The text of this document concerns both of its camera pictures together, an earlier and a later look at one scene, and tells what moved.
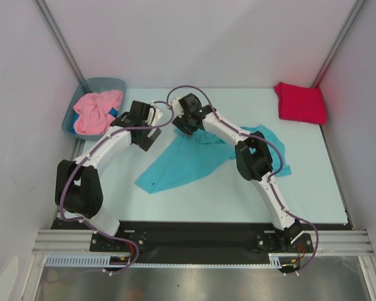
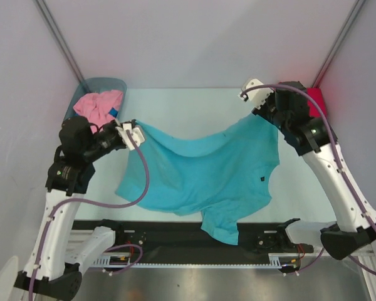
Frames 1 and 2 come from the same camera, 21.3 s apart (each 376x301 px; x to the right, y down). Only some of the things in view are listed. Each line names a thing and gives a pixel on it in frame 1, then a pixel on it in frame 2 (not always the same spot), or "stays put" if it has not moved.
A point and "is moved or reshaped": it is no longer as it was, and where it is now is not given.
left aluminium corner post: x=47 y=17 stays put
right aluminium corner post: x=358 y=6 stays put
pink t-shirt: x=93 y=111 stays put
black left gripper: x=145 y=142 to x=112 y=125
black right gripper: x=182 y=126 to x=266 y=111
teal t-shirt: x=183 y=158 is moved or reshaped
